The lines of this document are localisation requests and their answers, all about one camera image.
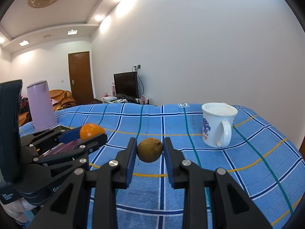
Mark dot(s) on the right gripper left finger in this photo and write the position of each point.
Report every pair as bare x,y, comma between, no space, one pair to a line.
68,207

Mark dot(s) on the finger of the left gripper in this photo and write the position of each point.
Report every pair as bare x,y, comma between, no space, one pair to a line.
82,148
59,134

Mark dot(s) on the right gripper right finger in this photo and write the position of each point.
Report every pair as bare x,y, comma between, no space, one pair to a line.
230,206

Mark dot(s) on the orange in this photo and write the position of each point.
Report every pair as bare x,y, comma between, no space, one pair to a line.
90,130

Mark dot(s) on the brown kiwi fruit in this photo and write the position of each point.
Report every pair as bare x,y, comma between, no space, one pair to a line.
149,150

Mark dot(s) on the left human hand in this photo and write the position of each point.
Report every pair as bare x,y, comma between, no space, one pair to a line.
17,208

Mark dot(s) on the pink metal tin box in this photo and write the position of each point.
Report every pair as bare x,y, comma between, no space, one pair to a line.
56,148

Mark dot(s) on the purple electric kettle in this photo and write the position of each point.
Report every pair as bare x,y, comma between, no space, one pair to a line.
41,108

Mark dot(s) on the orange leather sofa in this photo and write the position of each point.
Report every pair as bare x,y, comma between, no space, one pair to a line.
60,99

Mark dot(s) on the tv stand with clutter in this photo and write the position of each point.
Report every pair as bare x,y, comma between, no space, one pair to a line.
124,99

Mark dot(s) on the brown wooden door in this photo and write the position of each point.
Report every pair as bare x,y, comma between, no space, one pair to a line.
80,77

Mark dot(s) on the blue plaid tablecloth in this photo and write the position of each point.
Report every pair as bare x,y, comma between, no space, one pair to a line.
262,160

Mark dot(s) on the black television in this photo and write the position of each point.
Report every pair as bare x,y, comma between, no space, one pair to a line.
126,84

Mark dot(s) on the white floral mug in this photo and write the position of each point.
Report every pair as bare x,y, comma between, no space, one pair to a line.
218,119

